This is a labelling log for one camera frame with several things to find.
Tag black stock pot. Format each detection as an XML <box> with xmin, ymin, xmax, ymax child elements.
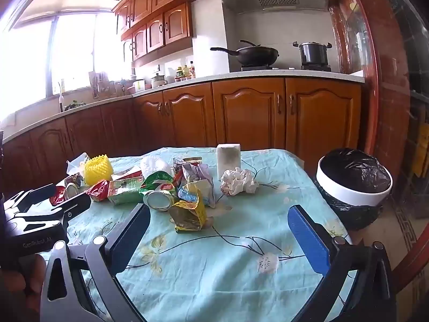
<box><xmin>293</xmin><ymin>41</ymin><xmax>332</xmax><ymax>67</ymax></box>

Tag red and white carton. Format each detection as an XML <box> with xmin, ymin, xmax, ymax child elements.
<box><xmin>112</xmin><ymin>169</ymin><xmax>145</xmax><ymax>182</ymax></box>

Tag black wok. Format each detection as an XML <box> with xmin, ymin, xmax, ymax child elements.
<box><xmin>210</xmin><ymin>39</ymin><xmax>280</xmax><ymax>67</ymax></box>

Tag black bin liner bag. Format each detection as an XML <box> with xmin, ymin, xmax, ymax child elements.
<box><xmin>313</xmin><ymin>148</ymin><xmax>393</xmax><ymax>231</ymax></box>

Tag white trash bin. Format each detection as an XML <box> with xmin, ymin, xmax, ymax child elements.
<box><xmin>316</xmin><ymin>156</ymin><xmax>393</xmax><ymax>207</ymax></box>

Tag crumpled yellow green bag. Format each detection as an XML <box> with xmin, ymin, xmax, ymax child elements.
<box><xmin>168</xmin><ymin>188</ymin><xmax>207</xmax><ymax>233</ymax></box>

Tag small red label can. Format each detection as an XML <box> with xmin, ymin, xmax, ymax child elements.
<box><xmin>50</xmin><ymin>174</ymin><xmax>84</xmax><ymax>206</ymax></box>

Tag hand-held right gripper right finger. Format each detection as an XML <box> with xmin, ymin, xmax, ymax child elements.
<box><xmin>287</xmin><ymin>204</ymin><xmax>394</xmax><ymax>322</ymax></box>

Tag crushed green tin can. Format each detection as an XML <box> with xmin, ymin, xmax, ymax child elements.
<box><xmin>140</xmin><ymin>171</ymin><xmax>178</xmax><ymax>213</ymax></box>

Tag red foil wrapper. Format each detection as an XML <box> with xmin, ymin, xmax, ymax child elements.
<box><xmin>84</xmin><ymin>179</ymin><xmax>111</xmax><ymax>203</ymax></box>

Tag green milk carton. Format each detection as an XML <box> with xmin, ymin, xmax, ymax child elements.
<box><xmin>108</xmin><ymin>176</ymin><xmax>149</xmax><ymax>206</ymax></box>

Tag kitchen window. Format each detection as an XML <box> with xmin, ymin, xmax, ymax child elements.
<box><xmin>0</xmin><ymin>10</ymin><xmax>132</xmax><ymax>116</ymax></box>

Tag blue plastic wrapper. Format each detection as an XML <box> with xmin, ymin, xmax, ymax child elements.
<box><xmin>177</xmin><ymin>187</ymin><xmax>202</xmax><ymax>204</ymax></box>

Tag teal floral tablecloth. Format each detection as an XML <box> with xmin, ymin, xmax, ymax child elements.
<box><xmin>43</xmin><ymin>147</ymin><xmax>356</xmax><ymax>322</ymax></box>

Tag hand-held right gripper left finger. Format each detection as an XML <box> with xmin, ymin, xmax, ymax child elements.
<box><xmin>40</xmin><ymin>203</ymin><xmax>151</xmax><ymax>322</ymax></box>

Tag utensil rack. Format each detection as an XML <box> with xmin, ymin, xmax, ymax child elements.
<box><xmin>88</xmin><ymin>71</ymin><xmax>115</xmax><ymax>100</ymax></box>

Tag crumpled silver bag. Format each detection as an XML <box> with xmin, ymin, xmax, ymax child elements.
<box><xmin>193</xmin><ymin>164</ymin><xmax>216</xmax><ymax>208</ymax></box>

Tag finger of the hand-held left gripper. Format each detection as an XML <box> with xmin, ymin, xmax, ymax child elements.
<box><xmin>3</xmin><ymin>183</ymin><xmax>58</xmax><ymax>213</ymax></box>
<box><xmin>20</xmin><ymin>192</ymin><xmax>92</xmax><ymax>229</ymax></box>

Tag white plastic wrapper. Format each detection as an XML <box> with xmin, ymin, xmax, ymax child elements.
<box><xmin>65</xmin><ymin>152</ymin><xmax>90</xmax><ymax>175</ymax></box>

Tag yellow foam fruit net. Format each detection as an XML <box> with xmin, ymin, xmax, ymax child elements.
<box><xmin>84</xmin><ymin>154</ymin><xmax>113</xmax><ymax>186</ymax></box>

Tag person's left hand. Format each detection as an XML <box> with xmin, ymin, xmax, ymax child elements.
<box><xmin>0</xmin><ymin>253</ymin><xmax>46</xmax><ymax>312</ymax></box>

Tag wooden lower cabinets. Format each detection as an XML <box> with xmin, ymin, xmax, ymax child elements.
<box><xmin>0</xmin><ymin>77</ymin><xmax>363</xmax><ymax>192</ymax></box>

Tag white foam fruit net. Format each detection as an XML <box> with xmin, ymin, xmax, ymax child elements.
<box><xmin>140</xmin><ymin>154</ymin><xmax>173</xmax><ymax>178</ymax></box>

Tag white kitchen countertop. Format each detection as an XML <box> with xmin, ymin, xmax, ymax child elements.
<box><xmin>0</xmin><ymin>70</ymin><xmax>366</xmax><ymax>145</ymax></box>

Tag gas stove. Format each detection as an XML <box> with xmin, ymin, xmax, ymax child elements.
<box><xmin>241</xmin><ymin>64</ymin><xmax>332</xmax><ymax>72</ymax></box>

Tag crumpled white paper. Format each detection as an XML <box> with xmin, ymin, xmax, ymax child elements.
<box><xmin>219</xmin><ymin>168</ymin><xmax>260</xmax><ymax>196</ymax></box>

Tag white paper box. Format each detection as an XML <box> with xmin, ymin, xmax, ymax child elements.
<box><xmin>216</xmin><ymin>143</ymin><xmax>242</xmax><ymax>181</ymax></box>

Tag red wooden door frame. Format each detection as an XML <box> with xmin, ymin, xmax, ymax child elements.
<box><xmin>345</xmin><ymin>0</ymin><xmax>414</xmax><ymax>175</ymax></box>

